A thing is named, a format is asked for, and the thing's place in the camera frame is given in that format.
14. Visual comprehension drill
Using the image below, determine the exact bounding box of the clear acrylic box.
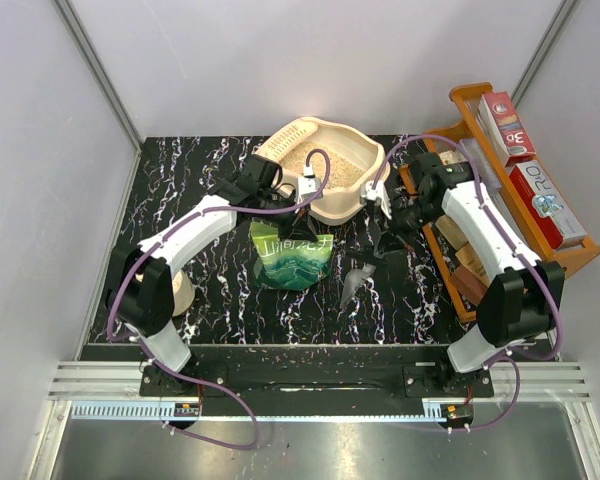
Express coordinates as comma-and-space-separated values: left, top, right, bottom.
459, 138, 502, 191

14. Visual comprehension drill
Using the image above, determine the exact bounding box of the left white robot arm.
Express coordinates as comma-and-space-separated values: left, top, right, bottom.
102, 155, 327, 396

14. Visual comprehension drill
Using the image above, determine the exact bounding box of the beige litter box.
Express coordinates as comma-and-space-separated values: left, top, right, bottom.
255, 116, 391, 226

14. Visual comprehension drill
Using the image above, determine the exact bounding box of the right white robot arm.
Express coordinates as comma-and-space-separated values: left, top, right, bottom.
361, 153, 565, 396

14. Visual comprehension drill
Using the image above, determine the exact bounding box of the red white box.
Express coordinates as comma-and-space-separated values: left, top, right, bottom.
509, 160, 587, 250

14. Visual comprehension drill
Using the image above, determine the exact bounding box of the brown paper packet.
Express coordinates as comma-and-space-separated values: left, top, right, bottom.
435, 215, 489, 306

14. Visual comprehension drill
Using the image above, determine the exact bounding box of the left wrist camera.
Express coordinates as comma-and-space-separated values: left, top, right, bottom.
296, 175, 324, 204

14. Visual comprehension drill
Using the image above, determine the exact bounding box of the small black bracket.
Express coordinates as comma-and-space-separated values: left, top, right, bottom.
346, 249, 386, 266

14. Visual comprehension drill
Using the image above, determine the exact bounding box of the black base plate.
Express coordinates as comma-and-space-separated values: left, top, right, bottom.
139, 342, 495, 419

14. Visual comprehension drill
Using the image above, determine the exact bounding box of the orange wooden rack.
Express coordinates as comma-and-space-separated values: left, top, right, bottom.
399, 82, 600, 323

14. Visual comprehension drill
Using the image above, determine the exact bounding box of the red box 3b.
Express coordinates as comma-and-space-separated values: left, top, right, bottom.
478, 92, 536, 168

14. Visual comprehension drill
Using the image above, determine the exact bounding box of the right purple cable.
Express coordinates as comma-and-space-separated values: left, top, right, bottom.
372, 133, 567, 432

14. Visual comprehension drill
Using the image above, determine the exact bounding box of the green litter bag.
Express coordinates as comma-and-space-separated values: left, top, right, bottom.
249, 222, 334, 291

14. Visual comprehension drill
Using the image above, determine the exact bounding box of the clear plastic scoop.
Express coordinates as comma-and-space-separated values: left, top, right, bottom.
339, 264, 376, 309

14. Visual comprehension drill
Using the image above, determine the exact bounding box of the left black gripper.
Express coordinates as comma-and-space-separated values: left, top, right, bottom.
258, 192, 319, 244

